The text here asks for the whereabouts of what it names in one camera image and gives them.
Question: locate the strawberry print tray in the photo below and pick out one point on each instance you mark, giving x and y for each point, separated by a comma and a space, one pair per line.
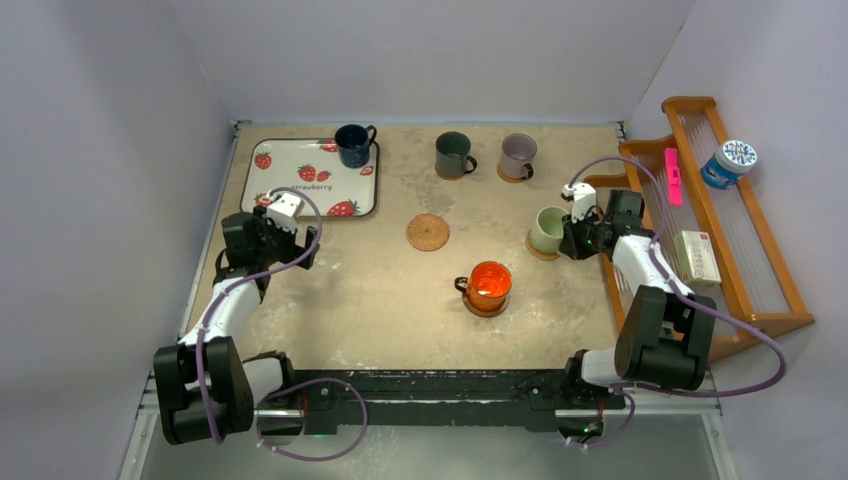
313, 167

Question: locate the dark brown wooden coaster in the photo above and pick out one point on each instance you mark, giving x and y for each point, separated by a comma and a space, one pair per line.
485, 313

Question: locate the white card box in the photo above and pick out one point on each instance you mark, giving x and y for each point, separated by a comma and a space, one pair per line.
696, 259

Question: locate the orange mug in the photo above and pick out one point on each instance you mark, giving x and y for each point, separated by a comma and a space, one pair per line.
488, 284

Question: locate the purple mug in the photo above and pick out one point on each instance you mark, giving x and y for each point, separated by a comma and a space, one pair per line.
517, 150

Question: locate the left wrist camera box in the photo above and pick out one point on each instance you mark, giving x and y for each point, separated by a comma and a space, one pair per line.
284, 209

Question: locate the navy blue mug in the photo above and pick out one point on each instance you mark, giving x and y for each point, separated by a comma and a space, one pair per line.
353, 143

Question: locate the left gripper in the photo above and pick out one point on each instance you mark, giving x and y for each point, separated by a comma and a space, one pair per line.
263, 225

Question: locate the blue jar white lid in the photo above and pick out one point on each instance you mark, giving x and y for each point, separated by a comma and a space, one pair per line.
732, 160

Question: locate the wooden tiered rack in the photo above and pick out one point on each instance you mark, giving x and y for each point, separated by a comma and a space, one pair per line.
756, 285

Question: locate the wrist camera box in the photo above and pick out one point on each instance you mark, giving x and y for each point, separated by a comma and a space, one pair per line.
583, 198
284, 209

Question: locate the dark green mug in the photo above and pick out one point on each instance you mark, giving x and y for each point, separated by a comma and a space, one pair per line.
453, 153

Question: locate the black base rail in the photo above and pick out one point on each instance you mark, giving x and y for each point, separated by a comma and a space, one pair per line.
319, 402

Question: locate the light wooden coaster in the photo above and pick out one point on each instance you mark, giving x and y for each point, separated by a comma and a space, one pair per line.
444, 176
529, 175

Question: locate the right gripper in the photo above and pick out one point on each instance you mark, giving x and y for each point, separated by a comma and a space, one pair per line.
570, 244

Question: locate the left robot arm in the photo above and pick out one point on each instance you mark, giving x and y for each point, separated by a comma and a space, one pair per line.
204, 389

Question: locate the pink marker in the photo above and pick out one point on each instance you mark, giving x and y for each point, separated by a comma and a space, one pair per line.
673, 177

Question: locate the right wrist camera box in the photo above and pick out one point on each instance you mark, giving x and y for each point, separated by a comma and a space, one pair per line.
583, 198

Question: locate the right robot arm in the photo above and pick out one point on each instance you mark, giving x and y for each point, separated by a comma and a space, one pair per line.
667, 332

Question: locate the pale green mug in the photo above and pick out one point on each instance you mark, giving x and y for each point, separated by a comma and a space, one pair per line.
547, 231

